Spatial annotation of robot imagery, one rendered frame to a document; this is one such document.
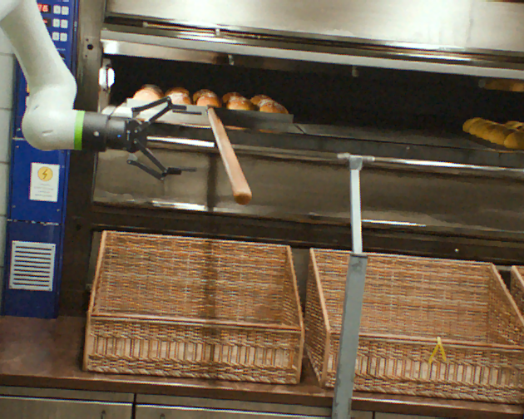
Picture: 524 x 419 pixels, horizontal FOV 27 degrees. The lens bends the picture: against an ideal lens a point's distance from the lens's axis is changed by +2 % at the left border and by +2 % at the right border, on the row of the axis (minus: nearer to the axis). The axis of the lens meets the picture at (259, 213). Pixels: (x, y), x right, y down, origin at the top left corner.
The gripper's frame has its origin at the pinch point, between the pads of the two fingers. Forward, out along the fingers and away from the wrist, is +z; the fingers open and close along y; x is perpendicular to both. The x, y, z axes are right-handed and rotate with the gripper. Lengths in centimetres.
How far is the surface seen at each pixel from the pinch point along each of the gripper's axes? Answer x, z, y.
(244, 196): 80, 7, 0
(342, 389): 4, 42, 58
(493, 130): -92, 99, -3
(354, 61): -42, 43, -22
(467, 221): -54, 84, 22
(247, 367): -7, 19, 57
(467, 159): -56, 82, 4
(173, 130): -57, -5, 3
